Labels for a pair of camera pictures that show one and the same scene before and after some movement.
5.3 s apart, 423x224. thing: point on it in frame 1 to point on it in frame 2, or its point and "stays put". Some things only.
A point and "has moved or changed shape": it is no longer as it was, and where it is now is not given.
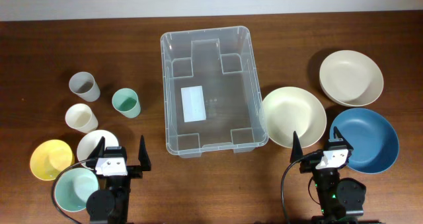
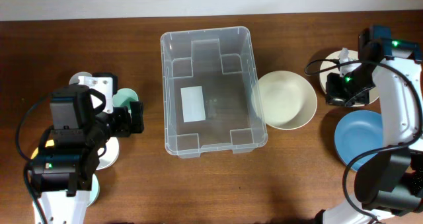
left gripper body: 134,171 to 118,123
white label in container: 193,104 stays put
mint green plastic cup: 125,101 stays put
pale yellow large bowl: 289,109 has moved or changed shape
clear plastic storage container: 222,61 stays put
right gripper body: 322,177 to 342,90
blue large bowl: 373,138 stays put
